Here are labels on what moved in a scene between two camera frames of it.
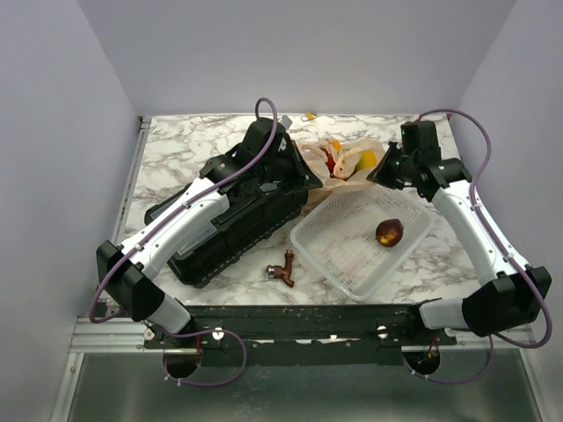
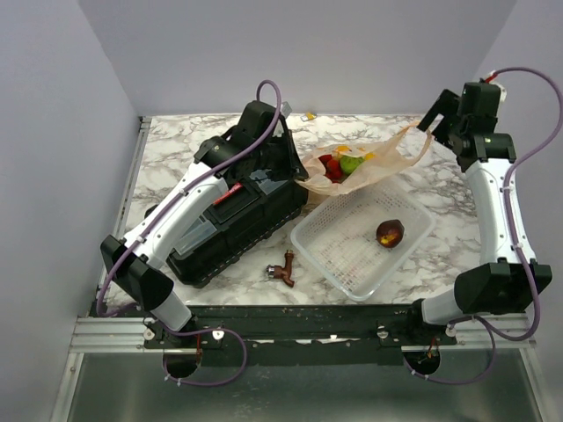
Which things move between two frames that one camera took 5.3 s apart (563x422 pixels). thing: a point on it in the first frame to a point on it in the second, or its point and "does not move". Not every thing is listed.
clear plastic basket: x=339 y=236 does not move
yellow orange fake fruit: x=368 y=160 to x=342 y=148
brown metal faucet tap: x=278 y=271 does not move
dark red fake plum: x=389 y=232 does not move
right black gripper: x=381 y=174 to x=445 y=105
